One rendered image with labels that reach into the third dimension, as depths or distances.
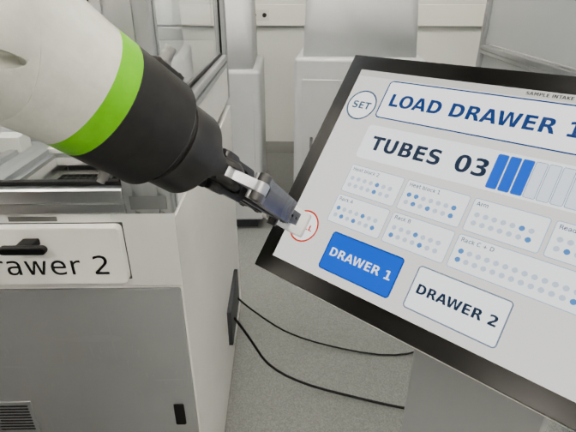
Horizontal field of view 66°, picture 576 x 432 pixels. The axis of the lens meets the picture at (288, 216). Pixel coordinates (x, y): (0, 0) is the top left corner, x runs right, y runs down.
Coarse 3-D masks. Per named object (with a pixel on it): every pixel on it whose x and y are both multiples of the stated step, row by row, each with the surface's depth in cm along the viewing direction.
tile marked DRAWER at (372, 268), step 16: (336, 240) 52; (352, 240) 51; (336, 256) 51; (352, 256) 50; (368, 256) 49; (384, 256) 48; (400, 256) 47; (336, 272) 51; (352, 272) 50; (368, 272) 49; (384, 272) 48; (368, 288) 48; (384, 288) 47
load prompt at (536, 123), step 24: (384, 96) 55; (408, 96) 53; (432, 96) 52; (456, 96) 50; (480, 96) 49; (504, 96) 47; (408, 120) 52; (432, 120) 51; (456, 120) 49; (480, 120) 48; (504, 120) 46; (528, 120) 45; (552, 120) 44; (528, 144) 44; (552, 144) 43
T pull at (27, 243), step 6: (24, 240) 73; (30, 240) 73; (36, 240) 73; (6, 246) 71; (12, 246) 71; (18, 246) 71; (24, 246) 71; (30, 246) 71; (36, 246) 71; (42, 246) 71; (0, 252) 71; (6, 252) 71; (12, 252) 71; (18, 252) 71; (24, 252) 71; (30, 252) 71; (36, 252) 71; (42, 252) 71
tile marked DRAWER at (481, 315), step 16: (416, 272) 46; (432, 272) 45; (416, 288) 45; (432, 288) 45; (448, 288) 44; (464, 288) 43; (480, 288) 42; (416, 304) 45; (432, 304) 44; (448, 304) 43; (464, 304) 43; (480, 304) 42; (496, 304) 41; (512, 304) 40; (432, 320) 44; (448, 320) 43; (464, 320) 42; (480, 320) 41; (496, 320) 41; (480, 336) 41; (496, 336) 40
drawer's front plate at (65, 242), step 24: (0, 240) 74; (48, 240) 74; (72, 240) 74; (96, 240) 74; (120, 240) 74; (0, 264) 76; (24, 264) 76; (48, 264) 76; (96, 264) 76; (120, 264) 76
